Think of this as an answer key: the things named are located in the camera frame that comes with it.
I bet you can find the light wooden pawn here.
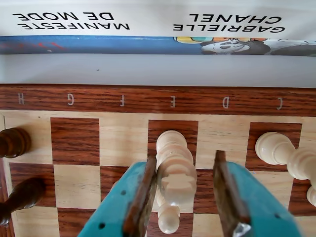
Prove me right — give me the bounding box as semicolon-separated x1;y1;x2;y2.
157;192;181;234
307;186;316;208

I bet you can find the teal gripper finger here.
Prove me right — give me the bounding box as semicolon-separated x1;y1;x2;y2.
213;150;305;237
78;156;158;237

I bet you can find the dark wooden queen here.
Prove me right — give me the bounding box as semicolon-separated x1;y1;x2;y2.
0;127;32;158

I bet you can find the wooden chessboard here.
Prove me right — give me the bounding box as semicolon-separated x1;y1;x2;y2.
0;83;316;237

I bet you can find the white Gabrielle Chanel book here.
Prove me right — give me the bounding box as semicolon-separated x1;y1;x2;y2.
0;0;316;41

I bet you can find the dark wooden bishop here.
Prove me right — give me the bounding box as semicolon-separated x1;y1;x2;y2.
0;177;47;227

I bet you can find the light wooden bishop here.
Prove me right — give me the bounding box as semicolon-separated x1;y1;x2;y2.
255;131;316;181

